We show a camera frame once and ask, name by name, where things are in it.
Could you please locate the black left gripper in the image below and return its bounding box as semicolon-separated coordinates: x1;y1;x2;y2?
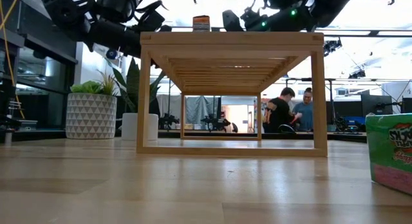
136;8;173;32

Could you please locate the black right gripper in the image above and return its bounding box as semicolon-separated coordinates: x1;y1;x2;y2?
222;5;318;32

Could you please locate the orange Mini Wheats cereal box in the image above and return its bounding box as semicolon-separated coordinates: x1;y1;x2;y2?
192;15;211;33

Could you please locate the green snack packet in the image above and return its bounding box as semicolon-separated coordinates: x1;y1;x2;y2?
365;113;412;196

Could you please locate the wooden slatted shelf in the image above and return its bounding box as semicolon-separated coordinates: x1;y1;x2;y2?
136;31;328;158

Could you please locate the grey curtain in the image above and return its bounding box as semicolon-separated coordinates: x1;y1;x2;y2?
156;94;220;126

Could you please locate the black studio light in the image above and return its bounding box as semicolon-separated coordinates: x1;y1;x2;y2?
348;69;367;80
323;39;342;57

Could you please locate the person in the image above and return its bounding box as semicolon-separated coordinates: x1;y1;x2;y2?
263;87;299;134
291;87;314;132

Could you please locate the teal plant in white pot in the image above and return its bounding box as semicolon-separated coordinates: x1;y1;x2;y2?
111;56;167;142

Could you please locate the green plant in patterned pot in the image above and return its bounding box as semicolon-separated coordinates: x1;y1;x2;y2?
65;70;118;140

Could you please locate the black equipment rack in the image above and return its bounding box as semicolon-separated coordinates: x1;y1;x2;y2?
0;0;79;143

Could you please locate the black monitor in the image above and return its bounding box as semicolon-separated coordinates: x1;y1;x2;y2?
360;94;394;117

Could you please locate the black aluminium rig frame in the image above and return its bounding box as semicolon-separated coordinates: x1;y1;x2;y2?
0;129;368;144

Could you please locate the yellow cable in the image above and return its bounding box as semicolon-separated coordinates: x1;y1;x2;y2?
0;0;26;120

